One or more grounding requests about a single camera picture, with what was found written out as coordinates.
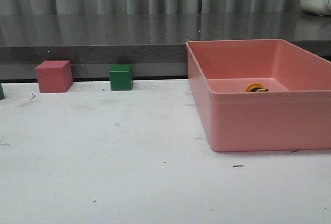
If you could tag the yellow push button switch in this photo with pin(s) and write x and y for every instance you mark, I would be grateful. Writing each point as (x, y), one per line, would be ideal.
(256, 87)

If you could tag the pink plastic bin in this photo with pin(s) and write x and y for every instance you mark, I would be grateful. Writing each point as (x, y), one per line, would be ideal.
(293, 115)

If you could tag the grey stone counter shelf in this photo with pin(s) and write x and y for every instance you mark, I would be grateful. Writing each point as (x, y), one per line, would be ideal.
(154, 44)

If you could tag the dark green block at edge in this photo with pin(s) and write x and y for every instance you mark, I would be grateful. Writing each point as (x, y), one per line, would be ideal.
(2, 96)

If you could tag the pink cube block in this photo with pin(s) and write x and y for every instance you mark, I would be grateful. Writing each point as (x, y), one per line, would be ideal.
(54, 76)

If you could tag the green cube block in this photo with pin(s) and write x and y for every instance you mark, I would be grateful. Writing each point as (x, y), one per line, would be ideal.
(121, 77)

